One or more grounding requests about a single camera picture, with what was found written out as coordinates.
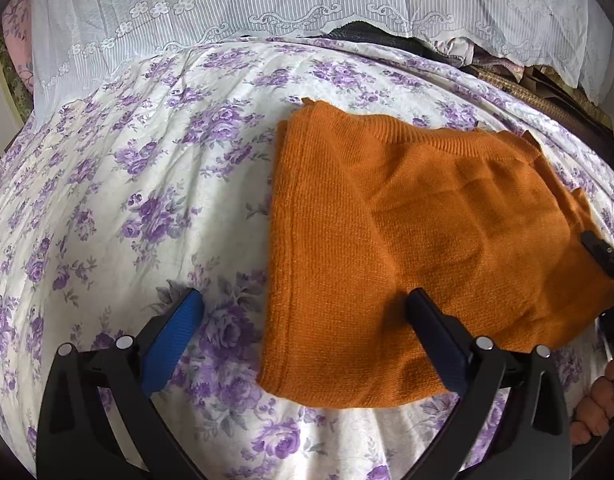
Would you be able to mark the woven rattan mat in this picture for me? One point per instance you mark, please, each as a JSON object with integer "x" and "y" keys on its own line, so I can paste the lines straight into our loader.
{"x": 522, "y": 87}

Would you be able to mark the person's right hand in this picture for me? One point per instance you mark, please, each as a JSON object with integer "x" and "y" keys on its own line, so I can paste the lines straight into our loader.
{"x": 599, "y": 402}

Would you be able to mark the dark cloth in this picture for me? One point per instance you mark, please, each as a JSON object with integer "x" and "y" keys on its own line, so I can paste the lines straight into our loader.
{"x": 359, "y": 31}

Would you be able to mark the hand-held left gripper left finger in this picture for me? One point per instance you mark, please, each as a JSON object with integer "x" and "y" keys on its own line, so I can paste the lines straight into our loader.
{"x": 174, "y": 342}

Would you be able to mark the dark wooden bed frame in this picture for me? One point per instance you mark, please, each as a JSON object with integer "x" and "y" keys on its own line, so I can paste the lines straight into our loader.
{"x": 582, "y": 110}

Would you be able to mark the pale folded cloth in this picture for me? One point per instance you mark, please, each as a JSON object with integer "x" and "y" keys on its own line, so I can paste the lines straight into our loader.
{"x": 454, "y": 47}

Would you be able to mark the pink floral cloth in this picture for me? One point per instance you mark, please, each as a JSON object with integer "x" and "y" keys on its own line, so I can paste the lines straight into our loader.
{"x": 17, "y": 35}

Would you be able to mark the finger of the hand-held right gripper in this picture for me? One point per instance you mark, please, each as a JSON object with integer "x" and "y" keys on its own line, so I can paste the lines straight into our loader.
{"x": 607, "y": 257}

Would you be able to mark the purple floral bedsheet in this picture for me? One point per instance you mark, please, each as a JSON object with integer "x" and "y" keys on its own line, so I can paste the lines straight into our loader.
{"x": 137, "y": 210}

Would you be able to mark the orange knit sweater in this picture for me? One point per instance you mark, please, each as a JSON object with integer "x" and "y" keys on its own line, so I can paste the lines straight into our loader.
{"x": 412, "y": 240}

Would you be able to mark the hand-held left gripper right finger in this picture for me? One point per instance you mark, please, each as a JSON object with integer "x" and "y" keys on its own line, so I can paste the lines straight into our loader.
{"x": 439, "y": 347}

